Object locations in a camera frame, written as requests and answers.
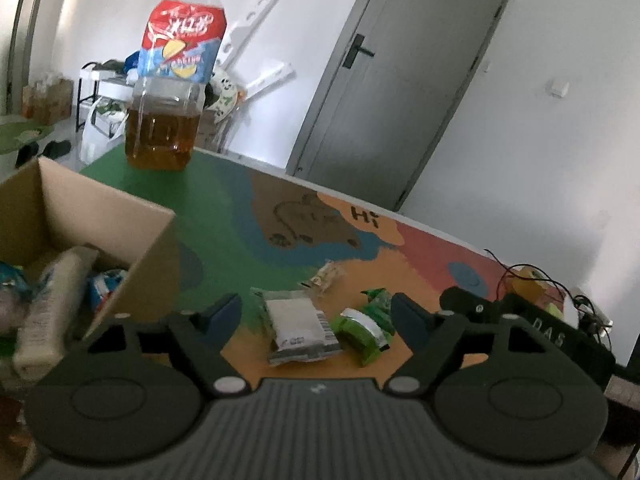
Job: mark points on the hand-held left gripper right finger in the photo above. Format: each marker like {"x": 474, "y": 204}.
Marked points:
{"x": 407, "y": 317}

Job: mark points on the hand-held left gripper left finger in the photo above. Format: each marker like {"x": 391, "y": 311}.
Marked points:
{"x": 225, "y": 312}

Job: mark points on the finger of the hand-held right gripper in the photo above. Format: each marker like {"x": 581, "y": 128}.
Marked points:
{"x": 470, "y": 305}

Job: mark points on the small blue snack packet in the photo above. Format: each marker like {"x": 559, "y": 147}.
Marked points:
{"x": 107, "y": 287}

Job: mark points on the cardboard box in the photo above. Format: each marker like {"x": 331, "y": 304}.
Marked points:
{"x": 100, "y": 210}

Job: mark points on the large beige snack packet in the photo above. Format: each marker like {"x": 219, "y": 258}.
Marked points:
{"x": 50, "y": 310}

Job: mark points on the dark green snack packet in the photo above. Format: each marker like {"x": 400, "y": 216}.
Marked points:
{"x": 380, "y": 302}

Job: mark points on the white power strip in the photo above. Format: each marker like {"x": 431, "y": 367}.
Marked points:
{"x": 592, "y": 312}

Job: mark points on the green snack packet white band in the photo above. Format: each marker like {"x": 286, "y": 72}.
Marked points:
{"x": 362, "y": 335}

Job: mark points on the yellow box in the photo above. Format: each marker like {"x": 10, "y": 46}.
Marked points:
{"x": 525, "y": 284}

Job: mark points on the clear nut bar packet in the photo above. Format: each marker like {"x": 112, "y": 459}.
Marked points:
{"x": 325, "y": 276}

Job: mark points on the colourful printed table mat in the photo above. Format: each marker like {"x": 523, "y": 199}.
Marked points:
{"x": 225, "y": 220}

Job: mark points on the white patterned bag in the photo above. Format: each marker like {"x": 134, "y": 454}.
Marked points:
{"x": 225, "y": 92}

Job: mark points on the white plastic bag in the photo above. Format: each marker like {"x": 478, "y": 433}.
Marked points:
{"x": 100, "y": 130}

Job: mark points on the large iced tea bottle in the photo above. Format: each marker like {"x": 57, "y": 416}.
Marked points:
{"x": 170, "y": 90}

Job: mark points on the grey door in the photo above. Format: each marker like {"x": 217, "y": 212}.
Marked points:
{"x": 400, "y": 80}

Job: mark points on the black slippers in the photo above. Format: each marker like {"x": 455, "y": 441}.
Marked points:
{"x": 45, "y": 150}

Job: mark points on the black metal rack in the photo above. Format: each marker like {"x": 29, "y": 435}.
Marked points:
{"x": 95, "y": 80}

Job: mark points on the green floor rug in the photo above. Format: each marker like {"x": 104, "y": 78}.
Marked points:
{"x": 20, "y": 132}

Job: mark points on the brown carton on floor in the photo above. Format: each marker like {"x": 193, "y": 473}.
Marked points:
{"x": 47, "y": 100}

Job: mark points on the white wall switch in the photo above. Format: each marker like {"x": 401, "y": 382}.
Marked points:
{"x": 560, "y": 88}

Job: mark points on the open doorway frame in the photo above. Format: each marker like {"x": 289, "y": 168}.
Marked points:
{"x": 25, "y": 35}

